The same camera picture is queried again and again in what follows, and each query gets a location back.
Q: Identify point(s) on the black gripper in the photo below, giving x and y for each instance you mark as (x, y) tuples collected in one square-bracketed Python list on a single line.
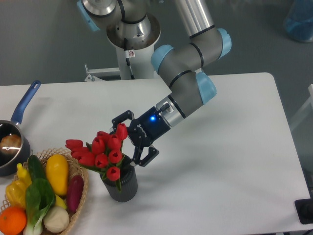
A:
[(142, 132)]

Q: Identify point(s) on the red tulip bouquet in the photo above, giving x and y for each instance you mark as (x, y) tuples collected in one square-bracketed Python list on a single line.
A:
[(104, 155)]

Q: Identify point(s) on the dark grey ribbed vase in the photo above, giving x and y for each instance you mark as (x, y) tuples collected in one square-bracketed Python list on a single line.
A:
[(128, 183)]

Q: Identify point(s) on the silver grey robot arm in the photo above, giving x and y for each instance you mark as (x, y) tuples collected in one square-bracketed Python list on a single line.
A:
[(180, 69)]

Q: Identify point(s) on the purple eggplant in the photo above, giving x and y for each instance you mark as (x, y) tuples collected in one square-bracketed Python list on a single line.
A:
[(74, 193)]

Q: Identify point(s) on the yellow squash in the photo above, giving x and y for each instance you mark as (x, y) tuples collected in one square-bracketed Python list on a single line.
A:
[(57, 171)]

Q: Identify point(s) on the small yellow fruit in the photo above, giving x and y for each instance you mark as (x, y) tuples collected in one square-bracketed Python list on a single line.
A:
[(60, 202)]

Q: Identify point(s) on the green bok choy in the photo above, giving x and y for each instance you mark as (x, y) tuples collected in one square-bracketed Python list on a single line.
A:
[(39, 199)]

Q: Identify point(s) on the beige round mushroom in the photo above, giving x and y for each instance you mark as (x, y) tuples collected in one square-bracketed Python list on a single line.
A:
[(56, 220)]

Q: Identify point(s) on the brown bread bun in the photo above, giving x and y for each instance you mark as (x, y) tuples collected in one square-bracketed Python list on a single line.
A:
[(11, 144)]

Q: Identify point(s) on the yellow bell pepper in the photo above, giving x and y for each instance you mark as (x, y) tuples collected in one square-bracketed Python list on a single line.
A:
[(15, 193)]

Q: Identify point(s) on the orange fruit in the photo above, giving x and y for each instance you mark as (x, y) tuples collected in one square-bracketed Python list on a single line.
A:
[(12, 221)]

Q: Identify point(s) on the black device at edge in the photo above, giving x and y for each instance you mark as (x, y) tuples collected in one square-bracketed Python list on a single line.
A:
[(304, 208)]

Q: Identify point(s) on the blue translucent container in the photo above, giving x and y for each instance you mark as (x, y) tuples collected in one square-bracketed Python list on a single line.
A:
[(298, 23)]

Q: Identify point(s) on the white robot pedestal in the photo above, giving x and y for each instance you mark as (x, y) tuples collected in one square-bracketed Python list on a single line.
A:
[(134, 45)]

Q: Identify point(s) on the blue handled saucepan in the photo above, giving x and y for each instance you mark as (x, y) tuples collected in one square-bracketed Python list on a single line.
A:
[(8, 163)]

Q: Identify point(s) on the white frame at right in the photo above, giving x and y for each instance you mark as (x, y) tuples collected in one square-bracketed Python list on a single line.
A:
[(303, 111)]

